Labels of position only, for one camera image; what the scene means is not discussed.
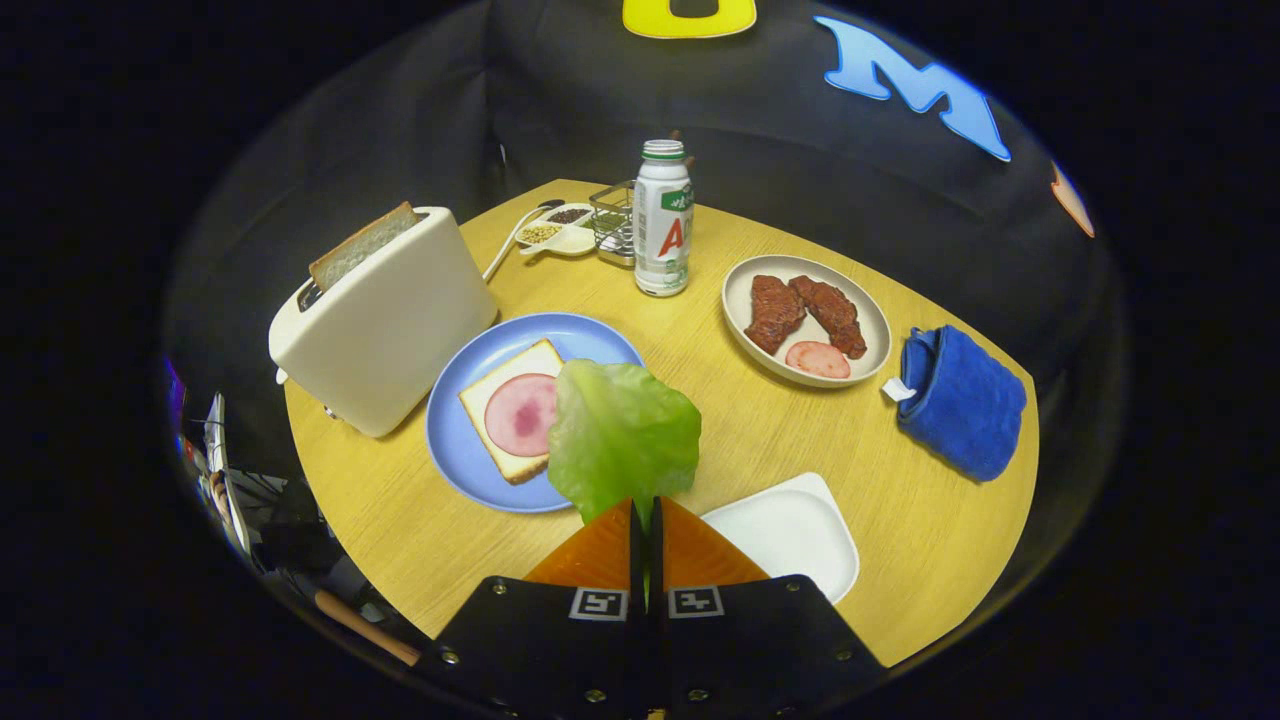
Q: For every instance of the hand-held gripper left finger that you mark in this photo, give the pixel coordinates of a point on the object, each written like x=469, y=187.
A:
x=560, y=650

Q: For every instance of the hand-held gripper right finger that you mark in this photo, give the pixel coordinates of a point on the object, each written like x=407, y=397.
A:
x=750, y=650

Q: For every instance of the green lettuce leaf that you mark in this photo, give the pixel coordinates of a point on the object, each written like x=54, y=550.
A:
x=625, y=440

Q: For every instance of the toasted bread slice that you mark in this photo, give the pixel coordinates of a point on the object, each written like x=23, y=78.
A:
x=360, y=245

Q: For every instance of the white square plate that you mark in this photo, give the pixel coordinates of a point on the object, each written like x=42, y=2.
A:
x=790, y=530

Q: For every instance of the white bread slice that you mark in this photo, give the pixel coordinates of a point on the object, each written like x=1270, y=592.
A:
x=520, y=465

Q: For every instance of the wooden stick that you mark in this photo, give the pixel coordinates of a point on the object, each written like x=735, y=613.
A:
x=365, y=628

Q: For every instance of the blue round plate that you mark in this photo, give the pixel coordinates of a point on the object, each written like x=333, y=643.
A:
x=470, y=470

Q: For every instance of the round pink ham slice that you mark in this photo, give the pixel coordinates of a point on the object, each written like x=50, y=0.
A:
x=518, y=415

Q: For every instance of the blue towel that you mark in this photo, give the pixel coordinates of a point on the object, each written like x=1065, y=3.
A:
x=965, y=405

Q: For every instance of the dark red meat slice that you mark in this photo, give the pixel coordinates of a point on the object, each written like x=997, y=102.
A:
x=832, y=315
x=773, y=312

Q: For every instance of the beige round plate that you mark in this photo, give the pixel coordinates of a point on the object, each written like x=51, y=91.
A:
x=870, y=330

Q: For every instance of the cream toaster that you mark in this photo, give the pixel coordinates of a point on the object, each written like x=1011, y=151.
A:
x=390, y=330

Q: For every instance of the white spoon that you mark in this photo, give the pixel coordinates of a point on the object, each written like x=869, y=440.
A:
x=505, y=245

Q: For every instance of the white bottle with green cap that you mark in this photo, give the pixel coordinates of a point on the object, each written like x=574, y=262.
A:
x=662, y=230

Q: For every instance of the black backdrop cloth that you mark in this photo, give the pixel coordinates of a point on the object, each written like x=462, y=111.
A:
x=800, y=180

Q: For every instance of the brown chopstick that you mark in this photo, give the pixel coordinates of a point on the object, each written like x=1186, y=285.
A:
x=688, y=150

